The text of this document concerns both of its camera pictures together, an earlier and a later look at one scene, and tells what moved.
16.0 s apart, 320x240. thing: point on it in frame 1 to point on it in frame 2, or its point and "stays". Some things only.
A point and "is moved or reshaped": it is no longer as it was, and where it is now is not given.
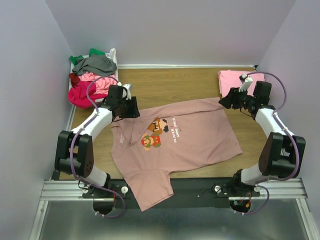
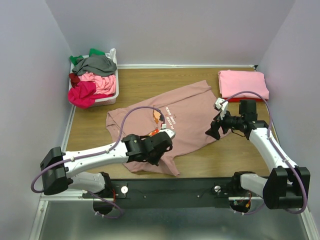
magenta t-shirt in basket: (77, 96) stays
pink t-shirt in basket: (102, 82) stays
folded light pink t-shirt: (230, 79) stays
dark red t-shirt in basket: (74, 79) stays
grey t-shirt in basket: (97, 64) stays
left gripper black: (132, 107) to (157, 158)
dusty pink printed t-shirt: (167, 136) is moved or reshaped
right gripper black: (231, 97) to (217, 124)
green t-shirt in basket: (75, 60) stays
